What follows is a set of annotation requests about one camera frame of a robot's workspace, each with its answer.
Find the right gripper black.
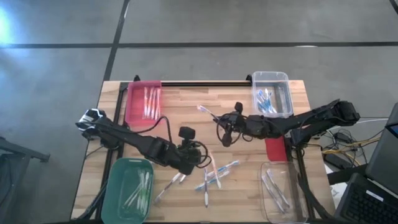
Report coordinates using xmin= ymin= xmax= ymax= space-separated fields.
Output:
xmin=213 ymin=101 xmax=251 ymax=138

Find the tall clear plastic bin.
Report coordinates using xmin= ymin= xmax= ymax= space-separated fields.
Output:
xmin=251 ymin=71 xmax=295 ymax=119

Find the pink plastic bin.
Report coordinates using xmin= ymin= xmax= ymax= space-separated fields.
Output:
xmin=124 ymin=80 xmax=163 ymax=127

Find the green plastic bin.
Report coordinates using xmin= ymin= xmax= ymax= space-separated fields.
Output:
xmin=101 ymin=157 xmax=155 ymax=224

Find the shallow clear plastic tray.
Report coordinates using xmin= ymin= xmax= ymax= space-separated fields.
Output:
xmin=260 ymin=161 xmax=309 ymax=224

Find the black power brick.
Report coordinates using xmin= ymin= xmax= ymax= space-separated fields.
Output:
xmin=323 ymin=151 xmax=345 ymax=167

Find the white paper sheet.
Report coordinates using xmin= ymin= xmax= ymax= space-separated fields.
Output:
xmin=328 ymin=182 xmax=351 ymax=202

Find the computer monitor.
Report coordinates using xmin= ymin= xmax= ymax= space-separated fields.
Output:
xmin=364 ymin=102 xmax=398 ymax=187

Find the grey metal stand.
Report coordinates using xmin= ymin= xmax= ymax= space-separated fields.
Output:
xmin=0 ymin=135 xmax=51 ymax=224

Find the black keyboard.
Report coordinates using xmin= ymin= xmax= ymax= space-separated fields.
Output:
xmin=343 ymin=183 xmax=398 ymax=224

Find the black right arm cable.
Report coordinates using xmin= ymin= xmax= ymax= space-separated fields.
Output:
xmin=216 ymin=114 xmax=254 ymax=143

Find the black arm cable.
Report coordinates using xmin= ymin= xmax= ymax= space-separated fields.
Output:
xmin=216 ymin=114 xmax=254 ymax=143
xmin=126 ymin=115 xmax=213 ymax=169

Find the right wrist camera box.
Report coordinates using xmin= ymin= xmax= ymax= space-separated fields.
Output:
xmin=221 ymin=133 xmax=234 ymax=148

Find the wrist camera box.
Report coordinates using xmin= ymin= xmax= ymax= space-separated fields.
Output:
xmin=178 ymin=126 xmax=197 ymax=141
xmin=221 ymin=133 xmax=234 ymax=148

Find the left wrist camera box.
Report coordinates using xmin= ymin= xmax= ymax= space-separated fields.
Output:
xmin=178 ymin=126 xmax=197 ymax=141

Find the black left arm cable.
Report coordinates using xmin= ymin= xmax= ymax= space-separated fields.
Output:
xmin=126 ymin=115 xmax=213 ymax=169

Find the black table frame rail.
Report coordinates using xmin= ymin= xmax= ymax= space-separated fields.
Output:
xmin=287 ymin=136 xmax=315 ymax=220
xmin=119 ymin=80 xmax=253 ymax=88
xmin=93 ymin=81 xmax=129 ymax=220

